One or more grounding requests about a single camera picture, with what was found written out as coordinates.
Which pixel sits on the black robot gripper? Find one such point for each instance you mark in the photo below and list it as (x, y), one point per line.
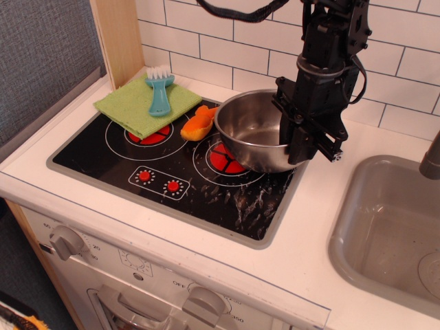
(311, 109)

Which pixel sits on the red stove knob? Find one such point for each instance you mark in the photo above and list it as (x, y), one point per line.
(144, 176)
(173, 186)

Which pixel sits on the grey sink basin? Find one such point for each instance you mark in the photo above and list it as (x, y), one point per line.
(386, 237)

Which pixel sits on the left red stove knob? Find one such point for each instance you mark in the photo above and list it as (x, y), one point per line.
(144, 176)

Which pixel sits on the grey oven temperature knob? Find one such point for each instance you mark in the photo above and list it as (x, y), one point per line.
(204, 305)

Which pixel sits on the grey timer knob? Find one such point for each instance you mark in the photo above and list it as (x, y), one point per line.
(66, 242)

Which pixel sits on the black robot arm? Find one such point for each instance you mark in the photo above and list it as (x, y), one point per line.
(333, 32)

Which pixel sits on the black toy stovetop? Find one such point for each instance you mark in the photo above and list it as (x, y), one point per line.
(216, 193)

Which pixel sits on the grey faucet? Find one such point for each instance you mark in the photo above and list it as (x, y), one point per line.
(430, 164)

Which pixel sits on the green dish cloth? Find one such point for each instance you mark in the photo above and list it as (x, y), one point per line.
(129, 106)

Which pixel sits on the grey oven door handle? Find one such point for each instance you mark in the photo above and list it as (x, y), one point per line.
(136, 311)

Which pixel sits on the stainless steel pot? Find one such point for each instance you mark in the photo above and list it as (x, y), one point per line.
(249, 126)

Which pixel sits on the orange object on floor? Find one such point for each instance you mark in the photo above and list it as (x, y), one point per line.
(24, 318)

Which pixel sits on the right red stove knob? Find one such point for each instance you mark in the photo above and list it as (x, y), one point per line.
(173, 186)

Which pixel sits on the blue scrub brush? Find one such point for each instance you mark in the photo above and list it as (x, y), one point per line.
(159, 78)

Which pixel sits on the orange plush carrot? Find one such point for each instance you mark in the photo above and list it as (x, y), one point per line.
(199, 125)

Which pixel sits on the wooden side post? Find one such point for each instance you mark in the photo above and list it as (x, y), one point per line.
(119, 36)

